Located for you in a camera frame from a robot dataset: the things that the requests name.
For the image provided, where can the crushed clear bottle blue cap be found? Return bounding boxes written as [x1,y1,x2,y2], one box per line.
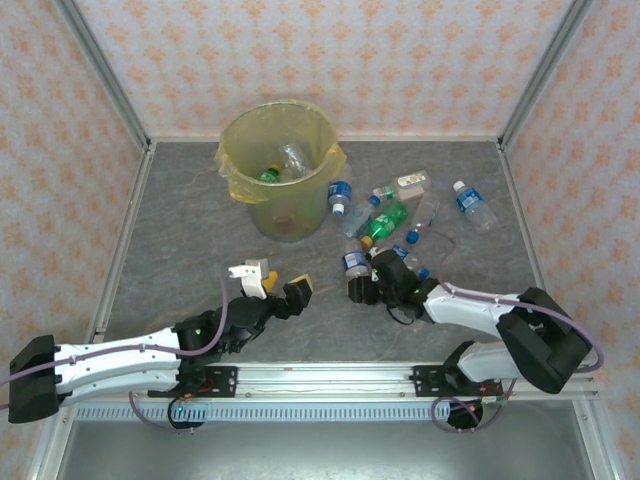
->
[341,194,382,239]

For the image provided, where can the clear slim bottle blue cap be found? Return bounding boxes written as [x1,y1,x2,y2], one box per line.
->
[405,198,442,245]

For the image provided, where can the blue label bottle white cap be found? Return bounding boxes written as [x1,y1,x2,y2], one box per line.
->
[452,180,498,235]

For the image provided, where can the clear slim bottle white cap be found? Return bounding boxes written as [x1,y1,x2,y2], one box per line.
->
[277,141,314,179]

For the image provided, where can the yellow trash bin with liner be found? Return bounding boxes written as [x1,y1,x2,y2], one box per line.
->
[214,101,347,236]

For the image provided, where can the short blue label water bottle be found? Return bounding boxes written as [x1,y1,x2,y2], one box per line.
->
[327,179,352,217]

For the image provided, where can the beige label clear bottle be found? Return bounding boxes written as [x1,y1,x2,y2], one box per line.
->
[397,170,432,201]

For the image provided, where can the grey metal sheet panel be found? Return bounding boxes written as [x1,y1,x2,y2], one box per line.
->
[27,418,616,480]

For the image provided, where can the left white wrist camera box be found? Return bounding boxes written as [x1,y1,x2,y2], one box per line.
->
[227,258,275,301]

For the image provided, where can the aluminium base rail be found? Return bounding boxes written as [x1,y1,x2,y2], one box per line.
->
[59,362,600,402]

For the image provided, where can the slotted grey cable duct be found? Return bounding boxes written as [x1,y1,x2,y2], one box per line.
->
[73,403,506,422]

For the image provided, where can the aluminium table side rail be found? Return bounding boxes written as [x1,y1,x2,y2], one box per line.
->
[497,141,572,361]
[79,142,157,362]

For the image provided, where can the aluminium table end rail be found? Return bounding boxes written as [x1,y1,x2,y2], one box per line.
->
[149,133,501,144]

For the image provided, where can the aluminium frame post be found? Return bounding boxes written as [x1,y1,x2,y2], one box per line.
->
[52,0,154,154]
[497,0,596,151]

